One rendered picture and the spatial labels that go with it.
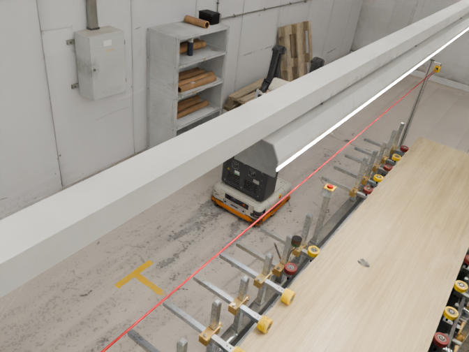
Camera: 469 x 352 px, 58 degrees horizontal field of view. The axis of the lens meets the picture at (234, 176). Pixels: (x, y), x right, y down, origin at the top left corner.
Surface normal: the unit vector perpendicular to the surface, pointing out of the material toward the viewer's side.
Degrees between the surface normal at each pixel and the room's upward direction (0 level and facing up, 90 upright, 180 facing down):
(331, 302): 0
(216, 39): 90
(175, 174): 90
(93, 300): 0
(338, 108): 61
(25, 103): 90
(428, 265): 0
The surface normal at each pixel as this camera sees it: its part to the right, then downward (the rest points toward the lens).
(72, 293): 0.11, -0.83
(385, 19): -0.59, 0.39
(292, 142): 0.75, -0.05
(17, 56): 0.80, 0.40
